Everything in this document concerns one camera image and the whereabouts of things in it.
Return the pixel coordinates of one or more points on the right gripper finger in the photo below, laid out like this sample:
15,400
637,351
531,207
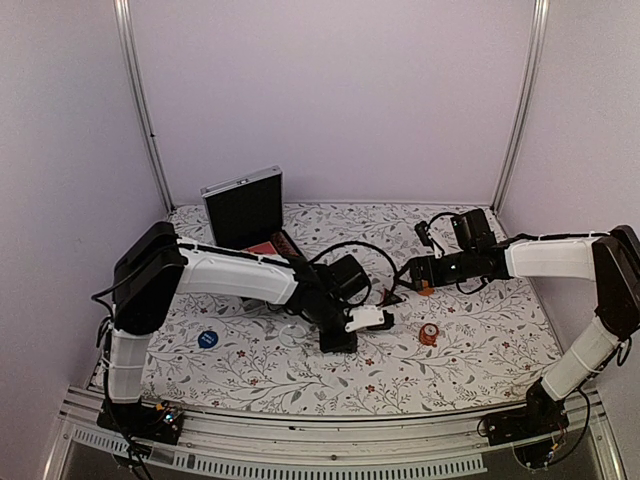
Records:
416,285
411,271

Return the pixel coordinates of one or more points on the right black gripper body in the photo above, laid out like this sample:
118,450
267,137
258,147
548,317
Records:
465,269

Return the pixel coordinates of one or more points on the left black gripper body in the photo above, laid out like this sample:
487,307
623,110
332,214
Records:
324,317

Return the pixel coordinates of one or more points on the orange round button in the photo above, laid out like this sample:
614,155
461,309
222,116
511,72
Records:
426,290

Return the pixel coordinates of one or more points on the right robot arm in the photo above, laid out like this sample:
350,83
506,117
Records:
610,260

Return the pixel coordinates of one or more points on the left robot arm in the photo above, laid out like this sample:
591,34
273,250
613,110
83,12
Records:
161,265

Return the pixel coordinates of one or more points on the black triangle marker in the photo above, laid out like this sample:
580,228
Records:
389,299

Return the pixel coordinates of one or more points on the orange poker chip stack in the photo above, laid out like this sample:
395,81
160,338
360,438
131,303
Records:
428,334

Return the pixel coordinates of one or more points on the clear round dealer button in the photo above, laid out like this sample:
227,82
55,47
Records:
294,336

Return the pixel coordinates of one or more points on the poker chip row right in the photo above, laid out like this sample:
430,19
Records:
284,245

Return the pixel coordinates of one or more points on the floral table mat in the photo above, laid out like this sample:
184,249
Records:
494,341

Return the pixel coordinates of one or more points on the aluminium poker case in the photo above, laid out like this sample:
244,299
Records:
244,212

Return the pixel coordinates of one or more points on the blue round button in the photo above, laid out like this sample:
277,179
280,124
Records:
207,340

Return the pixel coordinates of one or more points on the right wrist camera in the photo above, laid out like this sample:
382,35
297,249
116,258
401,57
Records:
471,229

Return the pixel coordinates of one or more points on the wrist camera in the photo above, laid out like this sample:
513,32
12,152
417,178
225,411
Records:
369,317
471,229

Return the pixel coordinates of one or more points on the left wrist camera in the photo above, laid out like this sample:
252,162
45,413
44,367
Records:
369,317

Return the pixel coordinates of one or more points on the front aluminium rail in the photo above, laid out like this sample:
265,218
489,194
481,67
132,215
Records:
219,444

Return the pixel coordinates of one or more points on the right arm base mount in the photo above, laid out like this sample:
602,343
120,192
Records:
542,423

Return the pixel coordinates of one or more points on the right aluminium frame post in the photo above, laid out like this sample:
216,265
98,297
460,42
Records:
531,69

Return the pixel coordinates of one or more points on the aluminium frame post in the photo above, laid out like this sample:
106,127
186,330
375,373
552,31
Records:
531,69
124,23

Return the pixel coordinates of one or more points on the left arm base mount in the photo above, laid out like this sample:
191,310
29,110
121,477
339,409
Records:
162,422

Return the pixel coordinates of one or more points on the left aluminium frame post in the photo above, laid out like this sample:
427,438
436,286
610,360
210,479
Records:
124,23

